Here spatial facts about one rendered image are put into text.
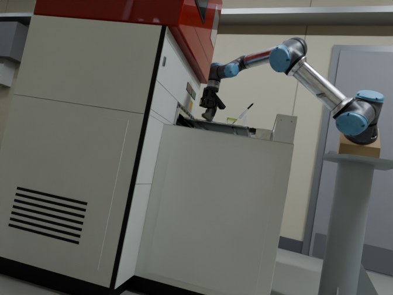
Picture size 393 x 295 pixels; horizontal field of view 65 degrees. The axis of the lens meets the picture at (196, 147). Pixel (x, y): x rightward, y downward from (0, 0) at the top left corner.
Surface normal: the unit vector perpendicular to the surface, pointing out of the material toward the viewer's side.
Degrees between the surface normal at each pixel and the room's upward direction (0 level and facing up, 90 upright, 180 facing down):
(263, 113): 90
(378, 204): 90
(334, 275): 90
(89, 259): 90
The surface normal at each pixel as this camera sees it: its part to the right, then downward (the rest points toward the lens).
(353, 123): -0.60, 0.58
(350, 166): -0.71, -0.18
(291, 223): -0.34, -0.14
